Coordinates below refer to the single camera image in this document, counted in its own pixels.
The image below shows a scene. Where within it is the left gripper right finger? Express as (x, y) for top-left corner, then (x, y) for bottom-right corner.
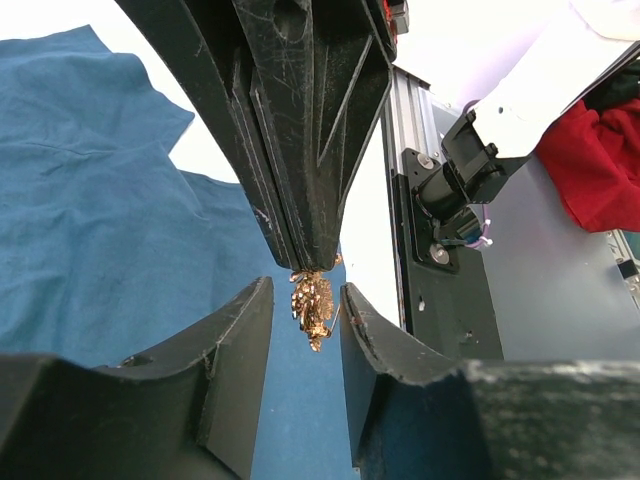
(340, 283), (639, 479)

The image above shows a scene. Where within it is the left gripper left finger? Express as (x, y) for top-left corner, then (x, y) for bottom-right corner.
(1, 277), (274, 479)

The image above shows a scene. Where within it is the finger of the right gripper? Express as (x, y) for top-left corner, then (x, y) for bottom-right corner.
(117, 0), (300, 270)

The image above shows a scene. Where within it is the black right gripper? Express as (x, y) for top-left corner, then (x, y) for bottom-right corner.
(234, 0), (410, 271)

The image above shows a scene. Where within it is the gold leaf brooch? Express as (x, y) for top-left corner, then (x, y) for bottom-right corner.
(289, 270), (340, 353)

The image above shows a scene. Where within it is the blue t-shirt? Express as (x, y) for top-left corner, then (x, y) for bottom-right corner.
(1, 26), (355, 479)

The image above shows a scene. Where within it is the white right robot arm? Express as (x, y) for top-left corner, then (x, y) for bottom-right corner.
(120, 1), (639, 271)

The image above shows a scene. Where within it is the red cloth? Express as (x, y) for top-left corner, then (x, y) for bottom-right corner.
(536, 99), (639, 233)

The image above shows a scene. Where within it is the aluminium frame rail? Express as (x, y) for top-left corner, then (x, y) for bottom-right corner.
(380, 66), (441, 330)

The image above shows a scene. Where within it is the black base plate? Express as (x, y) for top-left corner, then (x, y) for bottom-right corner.
(388, 148), (504, 360)

